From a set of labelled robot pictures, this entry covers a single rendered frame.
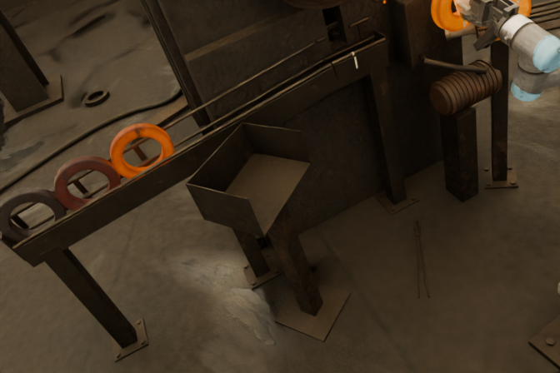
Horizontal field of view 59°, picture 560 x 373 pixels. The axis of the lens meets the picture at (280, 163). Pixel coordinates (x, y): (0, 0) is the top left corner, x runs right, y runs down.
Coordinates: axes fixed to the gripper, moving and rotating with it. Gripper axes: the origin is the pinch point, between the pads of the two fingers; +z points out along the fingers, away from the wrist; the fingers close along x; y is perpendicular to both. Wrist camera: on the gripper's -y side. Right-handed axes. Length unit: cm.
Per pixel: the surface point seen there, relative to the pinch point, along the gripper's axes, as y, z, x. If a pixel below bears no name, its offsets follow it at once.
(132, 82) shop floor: -146, 211, 99
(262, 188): -23, -14, 71
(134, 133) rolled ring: -14, 18, 96
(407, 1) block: -9.2, 16.5, 4.0
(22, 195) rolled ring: -17, 17, 132
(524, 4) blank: -11.9, -2.8, -24.1
